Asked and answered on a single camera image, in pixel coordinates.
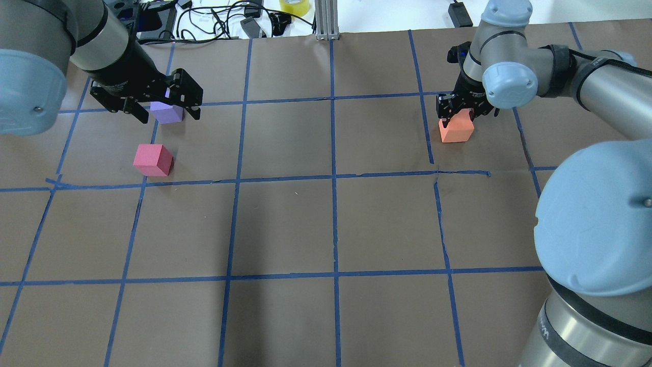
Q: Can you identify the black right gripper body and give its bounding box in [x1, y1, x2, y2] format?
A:
[436, 71, 496, 119]

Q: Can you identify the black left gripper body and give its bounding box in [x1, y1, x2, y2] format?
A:
[89, 51, 203, 113]

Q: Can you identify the orange foam cube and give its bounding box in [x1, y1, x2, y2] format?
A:
[439, 109, 475, 143]

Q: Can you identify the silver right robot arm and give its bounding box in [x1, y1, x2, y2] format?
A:
[436, 1, 651, 366]

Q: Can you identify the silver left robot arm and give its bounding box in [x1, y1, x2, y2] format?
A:
[1, 1, 203, 136]

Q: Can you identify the purple foam cube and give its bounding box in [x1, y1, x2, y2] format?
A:
[150, 101, 184, 124]

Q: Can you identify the red foam cube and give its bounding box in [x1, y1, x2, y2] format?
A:
[132, 144, 173, 177]

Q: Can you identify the black power adapter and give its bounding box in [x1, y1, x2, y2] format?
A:
[447, 1, 474, 28]

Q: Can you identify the yellow tape roll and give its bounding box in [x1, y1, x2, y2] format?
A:
[279, 0, 311, 17]

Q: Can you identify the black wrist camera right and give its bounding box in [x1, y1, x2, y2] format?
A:
[446, 41, 471, 65]

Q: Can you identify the aluminium frame post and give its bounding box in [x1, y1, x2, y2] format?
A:
[314, 0, 340, 40]

